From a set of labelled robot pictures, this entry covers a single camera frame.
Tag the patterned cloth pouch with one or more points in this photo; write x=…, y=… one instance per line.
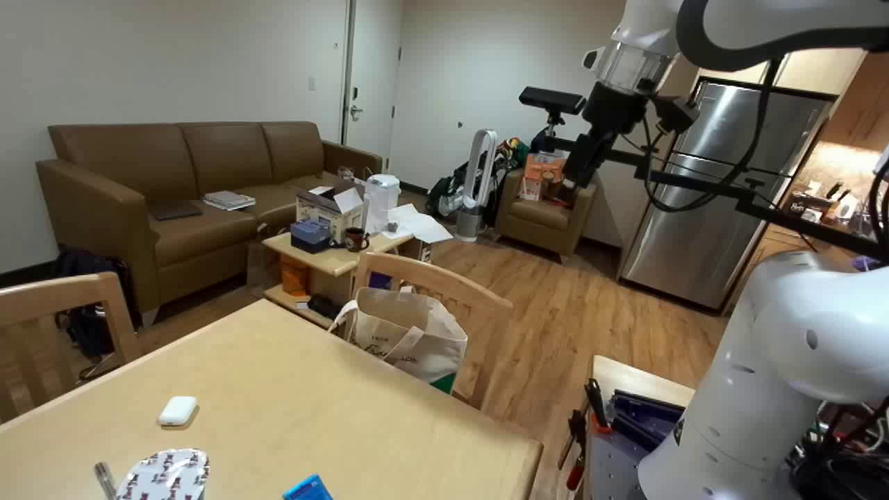
x=178, y=474

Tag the metal utensil on table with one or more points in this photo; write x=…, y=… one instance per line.
x=107, y=482

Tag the cardboard box on table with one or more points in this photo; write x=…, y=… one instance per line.
x=338, y=207

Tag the wooden chair with bag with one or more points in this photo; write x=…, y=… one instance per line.
x=479, y=313

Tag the black laptop on sofa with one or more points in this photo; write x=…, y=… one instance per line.
x=168, y=211

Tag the black backpack on floor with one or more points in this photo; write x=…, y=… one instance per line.
x=86, y=325

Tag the white kettle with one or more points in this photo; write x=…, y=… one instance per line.
x=379, y=194

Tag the white vacuum cleaner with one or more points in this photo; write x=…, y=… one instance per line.
x=475, y=185

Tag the white earbuds case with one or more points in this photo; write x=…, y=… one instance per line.
x=178, y=413

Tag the white door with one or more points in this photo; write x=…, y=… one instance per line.
x=372, y=40

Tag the dark blue box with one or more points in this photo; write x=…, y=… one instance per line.
x=309, y=235

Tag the brown leather sofa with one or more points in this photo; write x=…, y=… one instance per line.
x=103, y=178

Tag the stainless steel refrigerator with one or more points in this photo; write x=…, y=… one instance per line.
x=693, y=240

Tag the wooden chair left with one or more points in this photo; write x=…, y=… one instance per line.
x=35, y=350

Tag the wooden coffee table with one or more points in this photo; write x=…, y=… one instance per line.
x=318, y=285

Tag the book on sofa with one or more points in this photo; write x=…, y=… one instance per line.
x=228, y=200

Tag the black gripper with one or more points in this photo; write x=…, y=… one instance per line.
x=610, y=114

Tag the black camera on stand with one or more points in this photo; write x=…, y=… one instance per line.
x=556, y=104

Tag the dark mug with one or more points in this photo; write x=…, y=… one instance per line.
x=357, y=240

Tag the brown armchair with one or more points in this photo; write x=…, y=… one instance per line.
x=542, y=222

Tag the white papers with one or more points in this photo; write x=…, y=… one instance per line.
x=420, y=226

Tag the white tote bag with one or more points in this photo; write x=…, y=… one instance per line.
x=403, y=328

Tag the wooden side table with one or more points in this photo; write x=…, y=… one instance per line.
x=610, y=453

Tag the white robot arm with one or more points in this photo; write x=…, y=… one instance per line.
x=800, y=335

